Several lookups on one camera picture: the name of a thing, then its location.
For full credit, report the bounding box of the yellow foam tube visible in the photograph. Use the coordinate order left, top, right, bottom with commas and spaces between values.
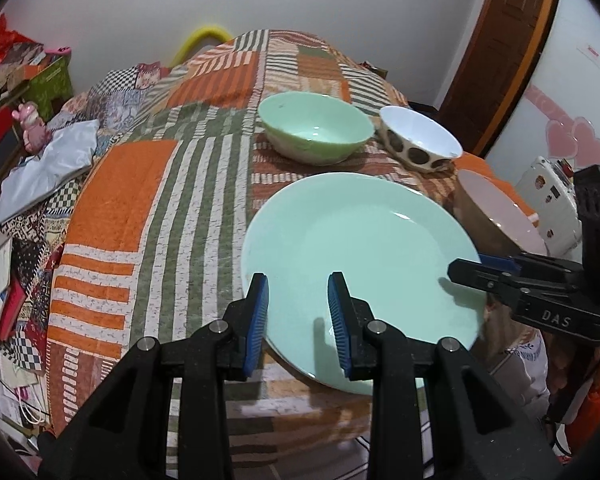
169, 25, 233, 68

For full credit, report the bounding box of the pink toy rabbit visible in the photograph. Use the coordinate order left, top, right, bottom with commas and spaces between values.
11, 101, 53, 152

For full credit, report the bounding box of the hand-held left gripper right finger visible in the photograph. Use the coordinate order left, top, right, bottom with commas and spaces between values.
327, 271, 566, 480

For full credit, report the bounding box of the white cloth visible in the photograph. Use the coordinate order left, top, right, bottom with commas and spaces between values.
0, 119, 101, 226

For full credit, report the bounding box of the striped patchwork blanket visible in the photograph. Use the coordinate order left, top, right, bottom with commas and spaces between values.
45, 29, 538, 480

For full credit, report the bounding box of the white brown-spotted bowl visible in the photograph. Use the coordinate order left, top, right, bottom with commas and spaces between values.
378, 106, 464, 173

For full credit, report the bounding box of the brown wooden door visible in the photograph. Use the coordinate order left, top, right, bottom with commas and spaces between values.
437, 0, 563, 158

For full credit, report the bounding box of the pink bowl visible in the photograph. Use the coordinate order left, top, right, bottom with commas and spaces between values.
452, 169, 549, 263

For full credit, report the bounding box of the checkered patchwork quilt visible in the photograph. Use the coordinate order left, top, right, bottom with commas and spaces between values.
0, 62, 181, 386

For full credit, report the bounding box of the white sticker-covered case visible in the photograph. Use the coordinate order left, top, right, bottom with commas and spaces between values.
519, 156, 581, 256

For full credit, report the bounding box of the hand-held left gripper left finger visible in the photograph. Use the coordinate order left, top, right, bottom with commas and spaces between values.
37, 272, 271, 480

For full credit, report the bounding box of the person's orange garment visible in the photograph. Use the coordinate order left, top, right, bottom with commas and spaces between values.
550, 337, 600, 461

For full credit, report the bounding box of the green bowl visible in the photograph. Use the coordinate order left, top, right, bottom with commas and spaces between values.
258, 91, 376, 165

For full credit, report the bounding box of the red bag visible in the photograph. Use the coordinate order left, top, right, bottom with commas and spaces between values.
0, 12, 33, 61

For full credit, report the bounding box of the white wardrobe door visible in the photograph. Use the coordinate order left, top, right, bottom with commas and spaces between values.
485, 0, 600, 171

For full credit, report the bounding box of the person's white garment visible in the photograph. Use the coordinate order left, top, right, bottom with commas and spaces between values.
485, 330, 551, 411

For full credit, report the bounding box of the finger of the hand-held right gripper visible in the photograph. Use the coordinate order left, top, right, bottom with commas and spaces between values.
447, 258, 521, 306
477, 253, 581, 286

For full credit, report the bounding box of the pile of cartons and papers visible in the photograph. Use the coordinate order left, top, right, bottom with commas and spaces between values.
0, 42, 46, 96

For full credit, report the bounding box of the green plate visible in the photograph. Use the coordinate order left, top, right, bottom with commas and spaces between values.
241, 172, 483, 395

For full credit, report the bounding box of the green box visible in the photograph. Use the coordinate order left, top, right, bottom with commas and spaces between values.
22, 55, 75, 116

